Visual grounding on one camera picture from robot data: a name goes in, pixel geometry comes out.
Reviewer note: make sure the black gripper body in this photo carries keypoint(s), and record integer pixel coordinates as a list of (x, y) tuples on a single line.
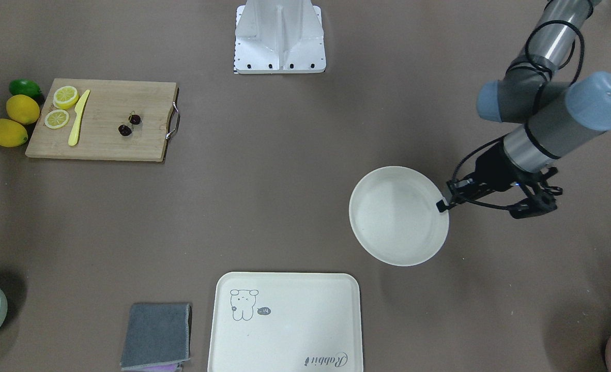
[(493, 171)]

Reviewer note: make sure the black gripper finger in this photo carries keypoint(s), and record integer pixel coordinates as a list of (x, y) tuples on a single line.
[(443, 206)]

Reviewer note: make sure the cream round plate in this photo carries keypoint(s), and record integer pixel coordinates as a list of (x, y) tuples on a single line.
[(393, 214)]

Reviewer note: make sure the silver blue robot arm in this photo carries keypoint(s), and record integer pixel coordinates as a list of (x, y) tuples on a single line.
[(556, 113)]

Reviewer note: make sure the cream rectangular tray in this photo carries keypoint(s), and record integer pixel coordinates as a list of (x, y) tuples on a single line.
[(281, 321)]

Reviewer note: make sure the grey folded cloth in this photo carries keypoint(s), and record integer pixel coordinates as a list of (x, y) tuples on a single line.
[(157, 337)]

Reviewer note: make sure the bamboo cutting board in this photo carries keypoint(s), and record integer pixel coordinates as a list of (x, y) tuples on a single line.
[(109, 104)]

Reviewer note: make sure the yellow plastic knife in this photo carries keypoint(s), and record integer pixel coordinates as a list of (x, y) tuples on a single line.
[(74, 135)]

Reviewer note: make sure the lemon slice upper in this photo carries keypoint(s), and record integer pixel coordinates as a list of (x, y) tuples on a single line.
[(65, 97)]

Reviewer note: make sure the lemon slice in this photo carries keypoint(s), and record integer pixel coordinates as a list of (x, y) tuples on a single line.
[(57, 119), (65, 97)]

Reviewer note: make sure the lemon slice lower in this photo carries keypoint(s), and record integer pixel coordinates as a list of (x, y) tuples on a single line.
[(57, 119)]

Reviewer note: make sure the green lime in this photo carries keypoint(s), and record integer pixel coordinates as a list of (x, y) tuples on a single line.
[(25, 87)]

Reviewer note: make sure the yellow lemon near lime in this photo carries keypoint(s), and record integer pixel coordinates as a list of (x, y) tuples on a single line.
[(22, 109)]

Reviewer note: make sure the yellow lemon outer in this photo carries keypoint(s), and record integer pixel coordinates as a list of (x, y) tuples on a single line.
[(12, 133)]

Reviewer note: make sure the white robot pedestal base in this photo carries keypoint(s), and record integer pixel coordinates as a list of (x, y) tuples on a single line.
[(279, 37)]

